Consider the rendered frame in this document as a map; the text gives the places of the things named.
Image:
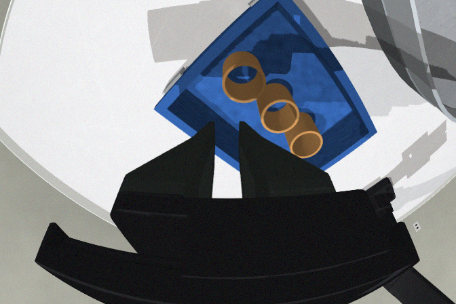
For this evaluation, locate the bronze bushing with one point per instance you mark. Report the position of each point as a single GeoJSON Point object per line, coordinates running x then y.
{"type": "Point", "coordinates": [282, 120]}
{"type": "Point", "coordinates": [300, 143]}
{"type": "Point", "coordinates": [243, 92]}

